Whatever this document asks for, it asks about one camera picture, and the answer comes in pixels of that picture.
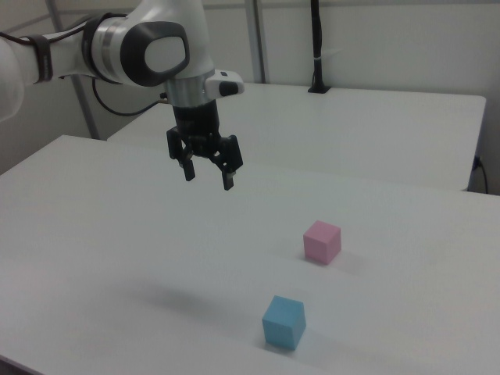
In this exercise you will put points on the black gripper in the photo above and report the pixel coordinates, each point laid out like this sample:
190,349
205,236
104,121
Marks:
197,119

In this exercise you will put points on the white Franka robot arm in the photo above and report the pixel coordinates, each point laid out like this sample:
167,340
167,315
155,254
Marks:
156,58

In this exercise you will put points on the blue cube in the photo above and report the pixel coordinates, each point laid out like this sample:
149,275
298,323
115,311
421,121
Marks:
282,322

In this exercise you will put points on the black pole with base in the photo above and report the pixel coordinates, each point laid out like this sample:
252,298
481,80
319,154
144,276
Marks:
317,43

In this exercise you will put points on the pink cube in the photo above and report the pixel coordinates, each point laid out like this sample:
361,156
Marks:
321,243

